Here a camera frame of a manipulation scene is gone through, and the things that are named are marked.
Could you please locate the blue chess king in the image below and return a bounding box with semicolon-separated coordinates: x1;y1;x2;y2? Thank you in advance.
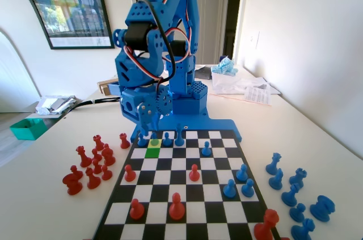
174;123;184;147

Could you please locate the red chess rook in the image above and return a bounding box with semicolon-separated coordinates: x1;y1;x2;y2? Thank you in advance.
119;133;130;149
92;134;105;151

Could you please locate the red chess pawn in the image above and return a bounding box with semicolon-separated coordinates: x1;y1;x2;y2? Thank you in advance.
129;198;145;220
189;163;200;182
91;148;103;163
92;159;103;175
124;164;137;183

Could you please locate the red chess piece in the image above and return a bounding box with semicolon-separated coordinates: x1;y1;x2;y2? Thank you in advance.
62;165;84;196
101;165;113;181

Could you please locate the red chess queen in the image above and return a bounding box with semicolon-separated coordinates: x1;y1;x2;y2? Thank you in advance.
75;145;93;168

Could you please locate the blue chess knight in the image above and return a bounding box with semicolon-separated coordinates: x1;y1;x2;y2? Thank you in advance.
268;168;284;191

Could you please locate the blue chess bishop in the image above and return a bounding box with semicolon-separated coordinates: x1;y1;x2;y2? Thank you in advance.
281;183;301;207

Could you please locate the blue plastic chess rook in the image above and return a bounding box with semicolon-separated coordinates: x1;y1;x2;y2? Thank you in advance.
309;195;336;223

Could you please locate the brown cardboard box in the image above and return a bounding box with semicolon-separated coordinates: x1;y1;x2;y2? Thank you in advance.
96;79;121;95

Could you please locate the blue white cloth pack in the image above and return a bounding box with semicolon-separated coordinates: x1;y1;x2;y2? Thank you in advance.
211;56;239;77

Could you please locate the black white chessboard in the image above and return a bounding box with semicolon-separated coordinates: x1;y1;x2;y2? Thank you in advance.
92;129;281;240

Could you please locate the red pawn front centre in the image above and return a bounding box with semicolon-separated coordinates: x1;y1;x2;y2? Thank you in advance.
168;192;185;221

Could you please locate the crumpled silver plastic wrap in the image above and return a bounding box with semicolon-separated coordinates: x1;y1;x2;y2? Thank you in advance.
34;95;78;116

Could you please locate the printed paper sheet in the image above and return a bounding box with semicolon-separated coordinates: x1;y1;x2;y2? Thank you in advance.
243;85;273;107

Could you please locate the clear plastic bag with papers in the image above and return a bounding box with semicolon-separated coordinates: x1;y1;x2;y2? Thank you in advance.
232;75;281;96

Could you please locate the green plastic bin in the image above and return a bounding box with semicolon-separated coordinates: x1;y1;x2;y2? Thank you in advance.
9;117;48;141

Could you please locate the dark framed poster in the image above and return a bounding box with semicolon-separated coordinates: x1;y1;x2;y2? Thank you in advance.
0;0;116;50

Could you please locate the blue camera housing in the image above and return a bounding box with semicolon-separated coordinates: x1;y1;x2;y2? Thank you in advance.
120;92;142;124

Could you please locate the black table cable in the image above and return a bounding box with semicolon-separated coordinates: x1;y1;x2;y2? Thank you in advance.
64;96;121;115

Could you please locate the blue arm base plate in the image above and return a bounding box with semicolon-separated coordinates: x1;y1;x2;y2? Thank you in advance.
130;109;243;142

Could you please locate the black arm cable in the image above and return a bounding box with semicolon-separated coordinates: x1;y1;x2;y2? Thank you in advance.
128;0;176;87

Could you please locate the white wall switch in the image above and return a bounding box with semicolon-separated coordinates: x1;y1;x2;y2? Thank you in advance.
250;30;261;50

